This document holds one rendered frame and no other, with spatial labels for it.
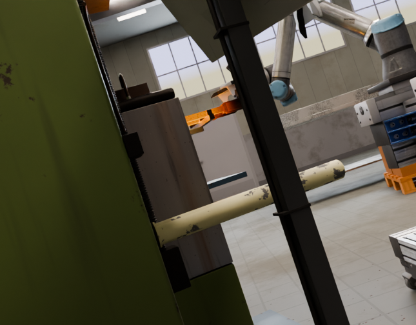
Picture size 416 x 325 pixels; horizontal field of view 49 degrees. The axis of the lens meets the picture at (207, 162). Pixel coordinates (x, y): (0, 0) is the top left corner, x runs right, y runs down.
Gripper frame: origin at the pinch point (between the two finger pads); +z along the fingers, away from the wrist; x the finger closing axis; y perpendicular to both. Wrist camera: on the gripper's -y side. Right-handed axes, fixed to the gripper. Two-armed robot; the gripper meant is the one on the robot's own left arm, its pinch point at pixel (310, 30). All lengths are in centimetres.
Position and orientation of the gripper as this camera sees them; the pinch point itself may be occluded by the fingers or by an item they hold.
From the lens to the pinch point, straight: 109.3
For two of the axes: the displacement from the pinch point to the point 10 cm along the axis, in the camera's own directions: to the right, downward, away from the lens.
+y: 9.5, -3.2, 0.1
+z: 3.2, 9.5, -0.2
